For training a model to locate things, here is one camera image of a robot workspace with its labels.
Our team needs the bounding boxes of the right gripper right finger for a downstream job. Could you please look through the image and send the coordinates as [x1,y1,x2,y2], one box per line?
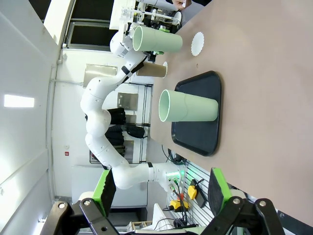
[204,167,286,235]

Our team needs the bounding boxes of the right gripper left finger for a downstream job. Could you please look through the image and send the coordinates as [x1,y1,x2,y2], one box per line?
[44,168,121,235]

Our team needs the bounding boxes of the light green plastic cup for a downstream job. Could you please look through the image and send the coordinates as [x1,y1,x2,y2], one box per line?
[158,89,219,123]
[132,24,184,53]

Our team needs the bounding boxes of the brown plastic cup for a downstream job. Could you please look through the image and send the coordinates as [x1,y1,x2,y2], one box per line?
[135,62,168,79]

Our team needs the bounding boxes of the black power adapter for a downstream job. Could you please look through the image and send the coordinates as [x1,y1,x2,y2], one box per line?
[190,179,207,209]

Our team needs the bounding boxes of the white slatted mounting panel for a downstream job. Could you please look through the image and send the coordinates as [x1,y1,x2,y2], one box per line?
[165,158,214,229]

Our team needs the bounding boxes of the person in black cardigan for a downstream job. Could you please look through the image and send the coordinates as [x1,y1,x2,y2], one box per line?
[185,0,212,7]

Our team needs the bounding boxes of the black plastic tray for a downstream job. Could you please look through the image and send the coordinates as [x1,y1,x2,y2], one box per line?
[171,70,223,157]

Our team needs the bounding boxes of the black bags on rack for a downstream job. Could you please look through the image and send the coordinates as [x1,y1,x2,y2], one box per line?
[107,107,127,158]

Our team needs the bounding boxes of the rectangular ceiling light panel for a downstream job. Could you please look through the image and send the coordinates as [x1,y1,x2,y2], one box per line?
[3,94,35,108]

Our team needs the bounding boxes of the black wire shelf rack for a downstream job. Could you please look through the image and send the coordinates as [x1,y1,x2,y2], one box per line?
[116,82,154,165]

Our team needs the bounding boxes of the grey metal wall panel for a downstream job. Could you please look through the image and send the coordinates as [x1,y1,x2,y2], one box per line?
[83,64,118,89]

